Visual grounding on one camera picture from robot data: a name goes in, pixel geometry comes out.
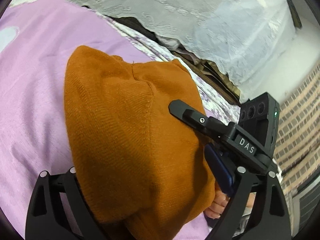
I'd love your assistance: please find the brown woven mat edge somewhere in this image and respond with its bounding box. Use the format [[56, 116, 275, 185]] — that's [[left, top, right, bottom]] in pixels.
[[171, 49, 240, 106]]

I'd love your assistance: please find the white lace cover cloth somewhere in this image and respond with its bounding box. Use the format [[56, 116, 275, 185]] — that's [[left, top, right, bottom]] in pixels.
[[12, 0, 296, 102]]

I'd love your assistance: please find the pink bed sheet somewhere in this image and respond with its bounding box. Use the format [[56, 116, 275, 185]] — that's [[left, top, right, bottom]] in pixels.
[[1, 0, 209, 239]]

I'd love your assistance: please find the black camera box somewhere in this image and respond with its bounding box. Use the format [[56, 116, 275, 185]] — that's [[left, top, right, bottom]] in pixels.
[[238, 92, 280, 156]]

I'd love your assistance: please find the checkered beige grey curtain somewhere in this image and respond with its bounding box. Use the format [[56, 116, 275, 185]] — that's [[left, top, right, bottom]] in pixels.
[[274, 63, 319, 194]]

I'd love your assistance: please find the orange knitted cardigan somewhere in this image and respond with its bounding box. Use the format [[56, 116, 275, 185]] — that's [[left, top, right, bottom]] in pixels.
[[64, 46, 215, 239]]

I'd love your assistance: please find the person's right hand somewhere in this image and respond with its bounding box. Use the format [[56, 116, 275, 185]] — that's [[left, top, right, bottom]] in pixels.
[[203, 189, 257, 220]]

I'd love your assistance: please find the purple floral white bedsheet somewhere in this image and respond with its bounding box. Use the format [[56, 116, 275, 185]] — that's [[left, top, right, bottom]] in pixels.
[[90, 9, 240, 124]]

